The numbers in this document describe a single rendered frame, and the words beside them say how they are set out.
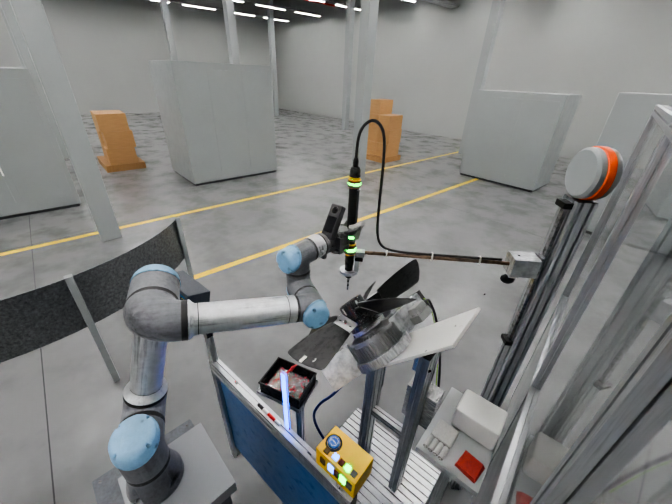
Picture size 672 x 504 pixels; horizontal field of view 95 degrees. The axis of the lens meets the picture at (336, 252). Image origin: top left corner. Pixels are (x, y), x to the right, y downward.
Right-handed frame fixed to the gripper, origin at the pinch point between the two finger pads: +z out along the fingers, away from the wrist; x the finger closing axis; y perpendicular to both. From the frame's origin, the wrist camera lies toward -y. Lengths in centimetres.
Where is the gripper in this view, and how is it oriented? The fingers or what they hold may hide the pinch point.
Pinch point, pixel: (357, 220)
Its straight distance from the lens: 112.4
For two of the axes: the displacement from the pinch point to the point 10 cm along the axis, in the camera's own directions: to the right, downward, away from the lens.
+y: -0.4, 8.7, 4.9
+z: 6.5, -3.6, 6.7
